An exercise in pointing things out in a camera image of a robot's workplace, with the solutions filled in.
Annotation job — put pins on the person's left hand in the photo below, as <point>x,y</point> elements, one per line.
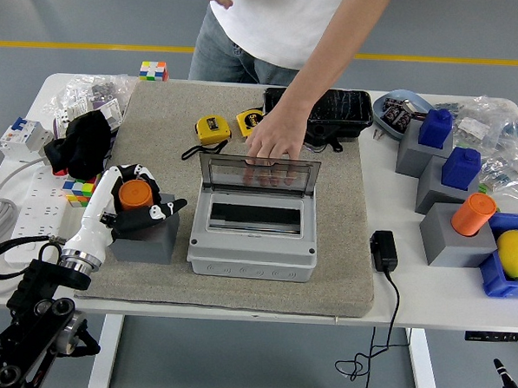
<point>277,134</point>

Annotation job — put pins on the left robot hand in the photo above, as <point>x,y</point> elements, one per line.
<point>95,211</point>

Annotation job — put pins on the orange cylinder battery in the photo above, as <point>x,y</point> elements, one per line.
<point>473,214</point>
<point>135,196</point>

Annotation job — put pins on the smoky transparent box lid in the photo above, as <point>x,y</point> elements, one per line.
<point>223,172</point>

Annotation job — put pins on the person's left forearm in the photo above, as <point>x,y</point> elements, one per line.
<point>331,54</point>

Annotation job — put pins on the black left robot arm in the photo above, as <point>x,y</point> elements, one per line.
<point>41,278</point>

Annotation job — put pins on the grey plastic junction box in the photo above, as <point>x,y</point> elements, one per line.
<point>251,256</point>

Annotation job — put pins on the colourful puzzle cube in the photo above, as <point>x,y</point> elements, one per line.
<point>79,191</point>

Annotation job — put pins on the yellow tape measure 5m print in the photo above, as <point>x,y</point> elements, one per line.
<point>247,121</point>

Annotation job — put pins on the white power strip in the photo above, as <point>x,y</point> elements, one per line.
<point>38,217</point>

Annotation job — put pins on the black table control panel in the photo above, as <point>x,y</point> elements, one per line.
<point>490,336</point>

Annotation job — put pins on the person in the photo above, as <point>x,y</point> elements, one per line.
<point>268,20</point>

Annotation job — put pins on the black cloth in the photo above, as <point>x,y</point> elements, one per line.
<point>85,146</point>

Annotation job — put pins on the grey holder block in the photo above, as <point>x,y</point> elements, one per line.
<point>432,194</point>
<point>152,249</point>
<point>447,247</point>
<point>410,158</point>

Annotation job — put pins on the black plastic tray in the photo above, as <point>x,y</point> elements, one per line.
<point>346,111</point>

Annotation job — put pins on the white table leg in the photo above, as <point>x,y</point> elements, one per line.
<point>423,368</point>
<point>105,351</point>

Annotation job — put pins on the puzzle cube with white face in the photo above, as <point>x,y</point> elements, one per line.
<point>153,71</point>

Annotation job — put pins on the white blue circuit breaker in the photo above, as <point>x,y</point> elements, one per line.
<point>23,138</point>

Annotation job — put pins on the grey-brown mat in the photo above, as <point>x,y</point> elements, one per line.
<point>158,123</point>

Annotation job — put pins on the light blue dish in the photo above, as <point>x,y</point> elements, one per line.
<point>386,122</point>

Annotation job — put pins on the blue storage bin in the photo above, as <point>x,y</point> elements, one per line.
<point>498,280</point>

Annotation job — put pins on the clear bag of small parts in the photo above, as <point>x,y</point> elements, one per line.
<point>86,93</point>

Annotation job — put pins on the dark purple component pack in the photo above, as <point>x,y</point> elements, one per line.
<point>397,116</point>

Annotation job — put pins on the yellow lemon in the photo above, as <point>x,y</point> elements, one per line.
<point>516,253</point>

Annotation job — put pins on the black power adapter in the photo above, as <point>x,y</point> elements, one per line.
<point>384,250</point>

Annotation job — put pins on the blue block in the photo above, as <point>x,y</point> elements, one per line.
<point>436,127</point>
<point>460,167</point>

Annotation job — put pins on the clear bags of components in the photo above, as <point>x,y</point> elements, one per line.
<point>505,141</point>

